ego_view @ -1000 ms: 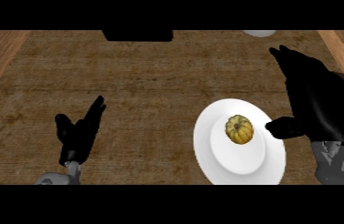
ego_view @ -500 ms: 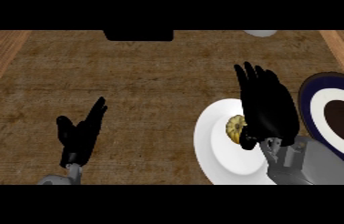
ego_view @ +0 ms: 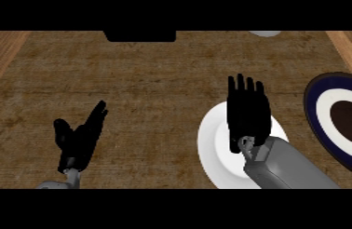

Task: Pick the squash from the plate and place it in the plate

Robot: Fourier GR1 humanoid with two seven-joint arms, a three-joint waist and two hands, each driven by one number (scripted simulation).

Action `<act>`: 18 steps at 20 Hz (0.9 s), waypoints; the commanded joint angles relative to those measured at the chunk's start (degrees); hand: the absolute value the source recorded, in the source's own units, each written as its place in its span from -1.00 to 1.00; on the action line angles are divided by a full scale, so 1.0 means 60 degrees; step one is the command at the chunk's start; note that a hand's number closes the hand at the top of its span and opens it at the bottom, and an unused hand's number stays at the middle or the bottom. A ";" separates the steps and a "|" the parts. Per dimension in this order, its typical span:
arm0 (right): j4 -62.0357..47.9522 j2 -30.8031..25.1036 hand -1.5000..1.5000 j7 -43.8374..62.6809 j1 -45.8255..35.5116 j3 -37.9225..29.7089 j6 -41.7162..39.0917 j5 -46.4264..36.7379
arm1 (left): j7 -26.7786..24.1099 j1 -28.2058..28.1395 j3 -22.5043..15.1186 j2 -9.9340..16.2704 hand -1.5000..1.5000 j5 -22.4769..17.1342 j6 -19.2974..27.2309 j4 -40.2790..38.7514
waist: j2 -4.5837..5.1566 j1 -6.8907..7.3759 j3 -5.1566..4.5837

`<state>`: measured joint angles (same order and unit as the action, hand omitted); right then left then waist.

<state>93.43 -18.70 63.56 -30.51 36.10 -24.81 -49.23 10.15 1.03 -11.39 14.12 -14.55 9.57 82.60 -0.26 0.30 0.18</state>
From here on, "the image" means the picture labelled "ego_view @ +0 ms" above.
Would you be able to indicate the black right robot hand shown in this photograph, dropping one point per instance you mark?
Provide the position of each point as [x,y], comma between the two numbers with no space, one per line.
[247,114]

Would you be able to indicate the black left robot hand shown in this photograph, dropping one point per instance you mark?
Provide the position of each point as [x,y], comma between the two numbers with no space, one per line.
[80,139]

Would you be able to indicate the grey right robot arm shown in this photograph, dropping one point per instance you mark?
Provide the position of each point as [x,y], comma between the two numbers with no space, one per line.
[284,166]

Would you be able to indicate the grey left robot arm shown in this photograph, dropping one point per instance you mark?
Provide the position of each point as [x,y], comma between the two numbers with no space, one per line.
[69,179]

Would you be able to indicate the navy and white plate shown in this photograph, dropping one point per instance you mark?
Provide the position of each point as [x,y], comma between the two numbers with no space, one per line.
[321,105]

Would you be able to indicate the grey round object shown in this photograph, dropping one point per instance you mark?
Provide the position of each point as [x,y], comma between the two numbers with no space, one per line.
[265,33]

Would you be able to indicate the black appliance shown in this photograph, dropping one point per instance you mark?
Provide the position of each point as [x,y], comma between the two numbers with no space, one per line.
[139,36]

